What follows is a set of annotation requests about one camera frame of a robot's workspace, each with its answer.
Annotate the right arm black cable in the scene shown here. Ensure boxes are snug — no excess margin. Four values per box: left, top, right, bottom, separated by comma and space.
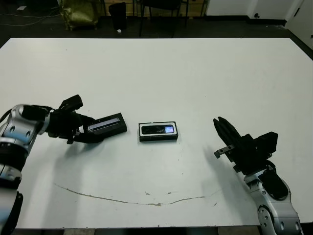
265, 160, 277, 173

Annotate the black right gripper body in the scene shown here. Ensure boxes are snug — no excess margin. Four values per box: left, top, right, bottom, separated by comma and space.
214, 134, 270, 176

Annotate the white door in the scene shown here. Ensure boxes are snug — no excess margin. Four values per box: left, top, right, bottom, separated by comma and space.
285, 0, 313, 51

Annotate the crinkled plastic bag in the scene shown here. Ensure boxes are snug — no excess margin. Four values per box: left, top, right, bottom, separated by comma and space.
60, 0, 98, 31

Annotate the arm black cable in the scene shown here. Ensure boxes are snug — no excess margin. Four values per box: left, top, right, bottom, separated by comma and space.
265, 160, 277, 173
0, 104, 54, 123

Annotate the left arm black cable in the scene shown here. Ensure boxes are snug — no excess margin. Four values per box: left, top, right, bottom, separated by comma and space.
0, 104, 54, 123

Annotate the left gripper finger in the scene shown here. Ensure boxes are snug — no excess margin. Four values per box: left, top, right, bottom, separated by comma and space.
74, 133, 105, 144
73, 114, 96, 127

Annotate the thin white floor cable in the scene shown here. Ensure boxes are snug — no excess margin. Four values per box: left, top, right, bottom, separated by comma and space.
0, 11, 62, 27

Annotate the black box lid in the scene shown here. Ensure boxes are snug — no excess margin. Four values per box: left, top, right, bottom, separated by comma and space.
87, 112, 128, 138

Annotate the black waste bin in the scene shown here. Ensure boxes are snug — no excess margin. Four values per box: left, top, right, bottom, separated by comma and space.
109, 2, 127, 30

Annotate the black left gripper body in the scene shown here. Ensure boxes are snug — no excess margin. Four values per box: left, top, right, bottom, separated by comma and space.
45, 107, 83, 145

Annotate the black office chair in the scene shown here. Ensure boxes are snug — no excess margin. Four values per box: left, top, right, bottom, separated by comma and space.
139, 0, 189, 38

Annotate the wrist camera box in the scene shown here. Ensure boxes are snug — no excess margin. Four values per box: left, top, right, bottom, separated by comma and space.
58, 94, 84, 115
255, 131, 279, 159

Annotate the black box white insert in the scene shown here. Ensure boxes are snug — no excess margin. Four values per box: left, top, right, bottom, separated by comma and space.
138, 121, 179, 142

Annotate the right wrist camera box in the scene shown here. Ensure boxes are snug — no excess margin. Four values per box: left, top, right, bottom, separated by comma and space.
255, 131, 279, 159

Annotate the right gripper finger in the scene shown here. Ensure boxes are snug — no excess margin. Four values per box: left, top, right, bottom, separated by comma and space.
213, 118, 237, 161
218, 117, 243, 147

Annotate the black phone-like camera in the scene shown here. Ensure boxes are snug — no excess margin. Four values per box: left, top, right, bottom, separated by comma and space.
141, 124, 175, 135

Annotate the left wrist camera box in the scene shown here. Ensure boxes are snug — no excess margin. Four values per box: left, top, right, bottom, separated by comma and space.
58, 94, 84, 115

